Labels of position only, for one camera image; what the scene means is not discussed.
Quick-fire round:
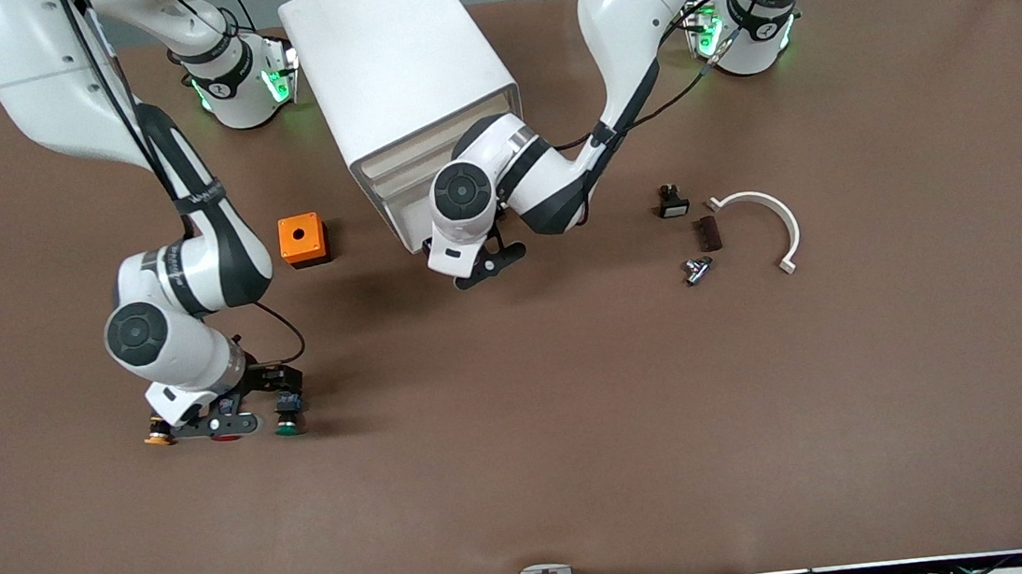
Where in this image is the green push button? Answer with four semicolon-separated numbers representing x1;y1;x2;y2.
272;393;311;440

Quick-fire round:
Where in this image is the red mushroom push button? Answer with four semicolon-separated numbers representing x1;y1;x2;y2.
206;395;245;445

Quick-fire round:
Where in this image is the yellow mushroom push button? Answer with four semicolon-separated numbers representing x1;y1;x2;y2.
141;413;178;449

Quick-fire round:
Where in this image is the white drawer cabinet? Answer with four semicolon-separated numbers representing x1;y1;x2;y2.
277;0;534;263

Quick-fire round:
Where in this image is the white square push button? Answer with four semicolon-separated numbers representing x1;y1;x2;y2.
656;182;693;220

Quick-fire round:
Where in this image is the brown table mat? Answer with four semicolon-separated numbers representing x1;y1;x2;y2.
0;0;1022;574

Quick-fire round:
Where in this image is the silver metal connector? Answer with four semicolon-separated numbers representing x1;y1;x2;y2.
679;254;716;288

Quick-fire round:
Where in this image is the brown ribbed cylinder piece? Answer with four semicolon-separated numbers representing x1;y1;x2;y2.
692;216;724;254

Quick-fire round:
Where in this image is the white semicircular clamp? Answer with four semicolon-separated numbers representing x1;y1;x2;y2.
706;187;804;283

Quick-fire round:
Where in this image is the orange button enclosure box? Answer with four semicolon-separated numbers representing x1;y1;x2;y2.
276;211;331;271

